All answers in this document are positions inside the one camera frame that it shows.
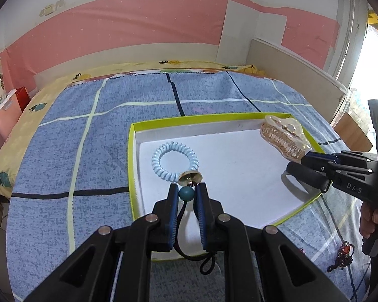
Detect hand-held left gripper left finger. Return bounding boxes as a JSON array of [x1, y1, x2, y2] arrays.
[[23, 184, 180, 302]]

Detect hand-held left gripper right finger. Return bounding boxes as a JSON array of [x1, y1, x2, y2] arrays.
[[193, 182, 350, 302]]

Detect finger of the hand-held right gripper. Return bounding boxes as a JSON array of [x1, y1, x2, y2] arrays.
[[286, 161, 335, 193], [302, 151, 335, 172]]

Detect black elastic with teal bead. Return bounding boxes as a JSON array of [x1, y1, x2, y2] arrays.
[[173, 170, 217, 275]]

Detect beige translucent hair claw clip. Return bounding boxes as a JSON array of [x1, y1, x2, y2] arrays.
[[260, 115, 312, 164]]

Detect yellow-green shallow box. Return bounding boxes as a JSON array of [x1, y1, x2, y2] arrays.
[[128, 112, 329, 261]]

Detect brown wooden board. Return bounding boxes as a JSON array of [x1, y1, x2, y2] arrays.
[[333, 112, 374, 152]]

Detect beige bed side board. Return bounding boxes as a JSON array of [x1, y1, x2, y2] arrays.
[[247, 38, 349, 124]]

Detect red box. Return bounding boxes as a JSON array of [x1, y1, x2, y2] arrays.
[[16, 86, 31, 112]]

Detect pink storage box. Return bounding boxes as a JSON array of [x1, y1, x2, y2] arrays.
[[0, 90, 23, 147]]

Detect light blue spiral hair tie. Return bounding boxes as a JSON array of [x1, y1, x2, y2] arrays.
[[152, 142, 200, 183]]

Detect dark red beaded bracelet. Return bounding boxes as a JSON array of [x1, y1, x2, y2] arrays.
[[327, 241, 355, 273]]

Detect white window frame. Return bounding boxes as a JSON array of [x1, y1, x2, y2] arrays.
[[335, 0, 371, 83]]

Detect wall socket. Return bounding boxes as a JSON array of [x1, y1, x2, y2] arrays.
[[39, 0, 65, 17]]

